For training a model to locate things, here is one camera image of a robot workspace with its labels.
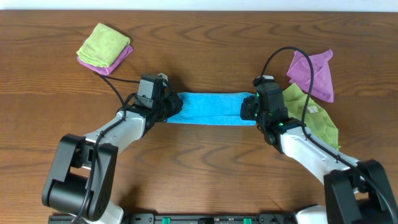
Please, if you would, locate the blue microfiber cloth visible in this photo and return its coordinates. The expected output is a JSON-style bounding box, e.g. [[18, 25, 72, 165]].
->
[[167, 92, 256, 126]]

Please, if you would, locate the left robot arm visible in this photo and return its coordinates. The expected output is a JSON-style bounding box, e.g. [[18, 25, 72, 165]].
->
[[42, 92, 183, 223]]

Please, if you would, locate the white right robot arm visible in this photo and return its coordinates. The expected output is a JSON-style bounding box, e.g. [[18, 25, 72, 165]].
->
[[241, 96, 397, 223]]

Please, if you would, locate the crumpled purple cloth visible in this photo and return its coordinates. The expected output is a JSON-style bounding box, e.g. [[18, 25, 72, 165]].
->
[[287, 50, 334, 103]]

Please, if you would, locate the folded purple cloth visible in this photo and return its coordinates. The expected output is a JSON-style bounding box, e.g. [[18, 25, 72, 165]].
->
[[77, 45, 134, 77]]

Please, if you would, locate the crumpled green cloth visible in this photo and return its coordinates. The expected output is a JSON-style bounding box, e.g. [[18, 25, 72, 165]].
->
[[283, 83, 340, 151]]

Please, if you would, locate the folded green cloth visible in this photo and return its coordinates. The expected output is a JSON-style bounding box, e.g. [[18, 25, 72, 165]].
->
[[76, 23, 131, 67]]

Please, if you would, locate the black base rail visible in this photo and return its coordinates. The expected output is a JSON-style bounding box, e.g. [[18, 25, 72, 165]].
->
[[47, 212, 295, 224]]

